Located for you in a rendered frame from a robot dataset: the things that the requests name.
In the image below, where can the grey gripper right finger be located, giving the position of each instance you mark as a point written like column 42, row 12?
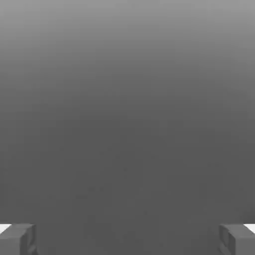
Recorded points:
column 239, row 240

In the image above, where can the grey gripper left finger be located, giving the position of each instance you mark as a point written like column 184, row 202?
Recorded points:
column 16, row 240

